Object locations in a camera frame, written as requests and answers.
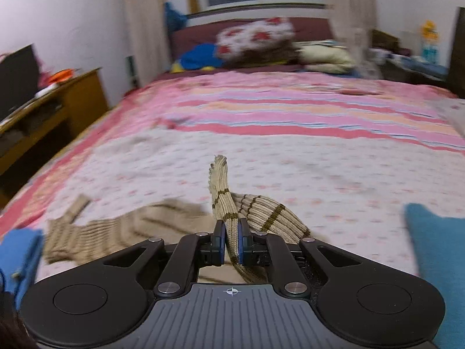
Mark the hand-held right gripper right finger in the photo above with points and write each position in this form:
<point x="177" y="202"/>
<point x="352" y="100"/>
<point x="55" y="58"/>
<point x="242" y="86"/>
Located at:
<point x="242" y="243"/>

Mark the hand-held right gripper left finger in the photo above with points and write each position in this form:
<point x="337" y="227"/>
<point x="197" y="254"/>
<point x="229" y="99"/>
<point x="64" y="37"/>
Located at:
<point x="219" y="243"/>

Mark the beige striped knit sweater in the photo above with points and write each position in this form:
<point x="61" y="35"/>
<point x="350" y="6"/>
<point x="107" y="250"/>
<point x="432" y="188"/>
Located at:
<point x="254" y="211"/>

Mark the pink striped cherry-print bedsheet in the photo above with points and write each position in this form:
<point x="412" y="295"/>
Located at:
<point x="290" y="160"/>

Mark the blue and yellow garment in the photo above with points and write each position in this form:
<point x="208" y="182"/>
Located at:
<point x="198" y="58"/>

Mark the brown fuzzy pillow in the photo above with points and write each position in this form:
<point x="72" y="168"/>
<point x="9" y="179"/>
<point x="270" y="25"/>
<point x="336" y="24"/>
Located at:
<point x="269" y="56"/>

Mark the teal cloth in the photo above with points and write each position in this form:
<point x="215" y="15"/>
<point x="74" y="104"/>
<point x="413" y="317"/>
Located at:
<point x="439" y="251"/>

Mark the wooden cabinet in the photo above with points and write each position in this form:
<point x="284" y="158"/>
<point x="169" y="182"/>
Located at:
<point x="83" y="98"/>

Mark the blue cloth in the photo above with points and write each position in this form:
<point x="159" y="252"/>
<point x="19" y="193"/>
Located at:
<point x="18" y="254"/>

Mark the cream folded blanket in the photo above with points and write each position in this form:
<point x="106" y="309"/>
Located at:
<point x="327" y="56"/>

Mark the red floral white pillow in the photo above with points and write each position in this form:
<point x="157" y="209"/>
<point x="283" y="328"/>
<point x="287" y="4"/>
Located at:
<point x="254" y="36"/>

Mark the maroon bed headboard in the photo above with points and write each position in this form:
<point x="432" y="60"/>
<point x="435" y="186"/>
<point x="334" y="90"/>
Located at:
<point x="192" y="36"/>

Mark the beige curtain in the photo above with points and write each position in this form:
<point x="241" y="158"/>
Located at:
<point x="145" y="25"/>
<point x="348" y="14"/>

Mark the orange object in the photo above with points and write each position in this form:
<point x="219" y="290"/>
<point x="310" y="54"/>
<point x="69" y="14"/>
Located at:
<point x="61" y="75"/>

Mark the small white object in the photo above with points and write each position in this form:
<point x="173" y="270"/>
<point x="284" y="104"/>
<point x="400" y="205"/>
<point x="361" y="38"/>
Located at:
<point x="45" y="91"/>

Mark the blue plastic bag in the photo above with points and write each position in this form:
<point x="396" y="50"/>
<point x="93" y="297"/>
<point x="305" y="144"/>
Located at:
<point x="174" y="16"/>

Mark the dark nightstand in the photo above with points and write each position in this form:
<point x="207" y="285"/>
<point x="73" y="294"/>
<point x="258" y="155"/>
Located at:
<point x="403" y="69"/>

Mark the black television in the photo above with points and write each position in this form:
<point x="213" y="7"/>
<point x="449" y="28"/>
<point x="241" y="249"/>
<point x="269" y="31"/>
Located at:
<point x="18" y="80"/>

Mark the yellow capped bottle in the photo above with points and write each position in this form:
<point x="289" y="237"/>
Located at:
<point x="429" y="40"/>

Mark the dark wardrobe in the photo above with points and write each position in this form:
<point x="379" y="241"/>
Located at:
<point x="458" y="51"/>

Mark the dark wall socket strip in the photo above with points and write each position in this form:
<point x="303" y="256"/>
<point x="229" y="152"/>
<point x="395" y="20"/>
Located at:
<point x="132" y="72"/>

